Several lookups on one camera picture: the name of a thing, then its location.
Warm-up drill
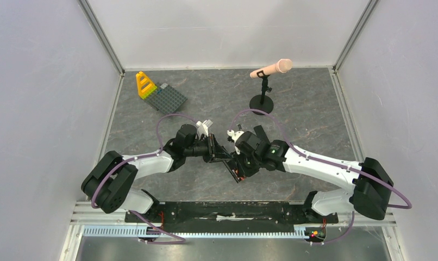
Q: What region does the black microphone stand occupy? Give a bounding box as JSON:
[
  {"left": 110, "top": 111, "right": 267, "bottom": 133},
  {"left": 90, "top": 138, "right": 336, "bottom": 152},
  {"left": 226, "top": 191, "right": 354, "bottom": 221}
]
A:
[{"left": 249, "top": 70, "right": 274, "bottom": 114}]

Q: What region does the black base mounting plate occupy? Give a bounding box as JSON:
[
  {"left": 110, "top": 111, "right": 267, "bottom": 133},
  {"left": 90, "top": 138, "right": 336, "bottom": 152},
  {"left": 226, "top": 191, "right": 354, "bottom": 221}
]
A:
[{"left": 142, "top": 201, "right": 339, "bottom": 233}]

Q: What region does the black remote with buttons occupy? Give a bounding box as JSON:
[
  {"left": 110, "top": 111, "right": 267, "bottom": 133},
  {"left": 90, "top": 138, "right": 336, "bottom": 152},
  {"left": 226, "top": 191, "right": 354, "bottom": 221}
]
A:
[{"left": 222, "top": 158, "right": 242, "bottom": 183}]

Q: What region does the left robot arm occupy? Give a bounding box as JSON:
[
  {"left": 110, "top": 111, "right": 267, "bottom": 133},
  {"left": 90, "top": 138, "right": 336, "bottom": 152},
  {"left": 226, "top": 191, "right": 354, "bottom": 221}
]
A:
[{"left": 81, "top": 124, "right": 231, "bottom": 222}]

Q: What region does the pink microphone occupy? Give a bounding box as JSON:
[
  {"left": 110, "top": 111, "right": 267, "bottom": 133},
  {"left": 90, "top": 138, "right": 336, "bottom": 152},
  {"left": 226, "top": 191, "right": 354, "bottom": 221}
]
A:
[{"left": 249, "top": 59, "right": 293, "bottom": 78}]

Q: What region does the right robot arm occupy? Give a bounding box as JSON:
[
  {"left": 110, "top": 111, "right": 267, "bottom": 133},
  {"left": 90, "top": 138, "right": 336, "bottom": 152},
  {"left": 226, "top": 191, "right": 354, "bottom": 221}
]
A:
[{"left": 227, "top": 130, "right": 393, "bottom": 222}]

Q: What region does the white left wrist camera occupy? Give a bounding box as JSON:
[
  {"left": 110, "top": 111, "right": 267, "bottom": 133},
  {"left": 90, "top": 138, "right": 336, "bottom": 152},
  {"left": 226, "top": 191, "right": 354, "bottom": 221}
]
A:
[{"left": 195, "top": 119, "right": 213, "bottom": 136}]

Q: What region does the yellow toy ladder block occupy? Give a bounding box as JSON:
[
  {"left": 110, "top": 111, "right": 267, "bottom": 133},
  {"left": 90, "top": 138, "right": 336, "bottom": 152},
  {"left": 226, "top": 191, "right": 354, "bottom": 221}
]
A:
[{"left": 135, "top": 71, "right": 158, "bottom": 100}]

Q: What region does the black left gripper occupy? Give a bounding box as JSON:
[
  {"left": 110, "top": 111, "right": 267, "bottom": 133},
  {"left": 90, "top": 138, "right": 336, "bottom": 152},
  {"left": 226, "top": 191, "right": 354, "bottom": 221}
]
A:
[{"left": 184, "top": 133, "right": 232, "bottom": 163}]

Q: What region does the grey studded baseplate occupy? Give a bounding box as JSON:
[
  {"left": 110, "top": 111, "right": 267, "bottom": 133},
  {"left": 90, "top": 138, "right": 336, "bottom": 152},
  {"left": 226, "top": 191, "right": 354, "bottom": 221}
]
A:
[{"left": 143, "top": 83, "right": 187, "bottom": 115}]

